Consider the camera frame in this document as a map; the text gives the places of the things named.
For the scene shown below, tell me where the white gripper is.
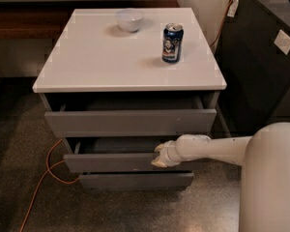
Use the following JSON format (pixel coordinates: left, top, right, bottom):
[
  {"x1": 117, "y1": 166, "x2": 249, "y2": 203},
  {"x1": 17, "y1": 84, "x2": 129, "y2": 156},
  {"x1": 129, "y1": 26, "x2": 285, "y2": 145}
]
[{"x1": 151, "y1": 140, "x2": 182, "y2": 168}]

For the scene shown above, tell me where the grey drawer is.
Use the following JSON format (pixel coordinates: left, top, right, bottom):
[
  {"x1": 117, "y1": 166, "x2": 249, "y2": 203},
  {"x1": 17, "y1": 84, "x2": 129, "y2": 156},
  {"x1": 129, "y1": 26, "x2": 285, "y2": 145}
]
[
  {"x1": 79, "y1": 171, "x2": 194, "y2": 190},
  {"x1": 45, "y1": 93, "x2": 217, "y2": 137},
  {"x1": 64, "y1": 136, "x2": 201, "y2": 173}
]

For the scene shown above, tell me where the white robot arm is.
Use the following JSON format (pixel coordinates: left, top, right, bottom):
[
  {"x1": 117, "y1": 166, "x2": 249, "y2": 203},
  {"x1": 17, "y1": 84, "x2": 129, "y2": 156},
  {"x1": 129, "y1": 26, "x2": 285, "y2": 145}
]
[{"x1": 152, "y1": 123, "x2": 290, "y2": 232}]

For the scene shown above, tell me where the grey top drawer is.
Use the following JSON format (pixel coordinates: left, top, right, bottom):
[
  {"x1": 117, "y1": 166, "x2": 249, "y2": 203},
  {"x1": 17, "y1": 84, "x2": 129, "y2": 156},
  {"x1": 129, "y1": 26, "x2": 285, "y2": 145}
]
[{"x1": 45, "y1": 93, "x2": 217, "y2": 137}]

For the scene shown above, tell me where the grey bottom drawer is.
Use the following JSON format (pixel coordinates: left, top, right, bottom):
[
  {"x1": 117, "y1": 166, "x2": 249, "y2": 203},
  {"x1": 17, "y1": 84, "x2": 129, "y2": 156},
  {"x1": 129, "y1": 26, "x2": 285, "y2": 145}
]
[{"x1": 79, "y1": 171, "x2": 194, "y2": 190}]

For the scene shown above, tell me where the white top drawer cabinet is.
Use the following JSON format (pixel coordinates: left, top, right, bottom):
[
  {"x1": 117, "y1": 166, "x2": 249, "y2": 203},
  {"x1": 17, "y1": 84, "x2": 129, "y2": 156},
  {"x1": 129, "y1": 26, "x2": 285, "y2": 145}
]
[{"x1": 33, "y1": 8, "x2": 226, "y2": 112}]

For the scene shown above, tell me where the blue soda can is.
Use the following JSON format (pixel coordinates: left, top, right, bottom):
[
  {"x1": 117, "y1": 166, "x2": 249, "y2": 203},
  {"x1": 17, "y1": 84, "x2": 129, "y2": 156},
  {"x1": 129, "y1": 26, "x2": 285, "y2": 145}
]
[{"x1": 161, "y1": 23, "x2": 184, "y2": 63}]

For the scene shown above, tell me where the white bowl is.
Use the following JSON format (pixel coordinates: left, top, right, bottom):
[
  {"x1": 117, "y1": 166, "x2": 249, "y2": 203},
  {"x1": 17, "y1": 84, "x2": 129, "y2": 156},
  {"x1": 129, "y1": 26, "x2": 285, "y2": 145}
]
[{"x1": 115, "y1": 8, "x2": 144, "y2": 33}]

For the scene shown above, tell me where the dark grey bin cabinet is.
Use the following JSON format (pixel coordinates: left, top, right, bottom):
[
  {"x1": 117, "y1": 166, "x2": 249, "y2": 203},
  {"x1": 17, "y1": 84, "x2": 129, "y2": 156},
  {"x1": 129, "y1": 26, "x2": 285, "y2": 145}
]
[{"x1": 215, "y1": 0, "x2": 290, "y2": 135}]

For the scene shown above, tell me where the white label on bin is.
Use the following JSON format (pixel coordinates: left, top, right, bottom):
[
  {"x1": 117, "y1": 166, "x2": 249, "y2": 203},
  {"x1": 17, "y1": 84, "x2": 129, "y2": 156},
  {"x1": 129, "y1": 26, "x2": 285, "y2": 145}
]
[{"x1": 274, "y1": 30, "x2": 290, "y2": 55}]

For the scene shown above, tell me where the dark wooden bench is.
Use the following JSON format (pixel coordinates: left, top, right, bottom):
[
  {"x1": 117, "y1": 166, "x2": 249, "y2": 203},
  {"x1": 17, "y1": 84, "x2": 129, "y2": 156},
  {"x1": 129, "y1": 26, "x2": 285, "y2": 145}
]
[{"x1": 0, "y1": 0, "x2": 179, "y2": 39}]

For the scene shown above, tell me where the orange floor cable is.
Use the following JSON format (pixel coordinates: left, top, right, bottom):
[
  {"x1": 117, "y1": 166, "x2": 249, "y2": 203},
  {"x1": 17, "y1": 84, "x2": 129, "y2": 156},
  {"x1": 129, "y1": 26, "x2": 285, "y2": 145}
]
[{"x1": 18, "y1": 138, "x2": 80, "y2": 232}]

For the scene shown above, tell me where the orange cable with tag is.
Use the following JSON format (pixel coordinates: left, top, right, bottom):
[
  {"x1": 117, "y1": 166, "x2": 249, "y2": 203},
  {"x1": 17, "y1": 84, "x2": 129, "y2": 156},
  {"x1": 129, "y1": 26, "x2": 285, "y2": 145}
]
[{"x1": 210, "y1": 0, "x2": 290, "y2": 48}]

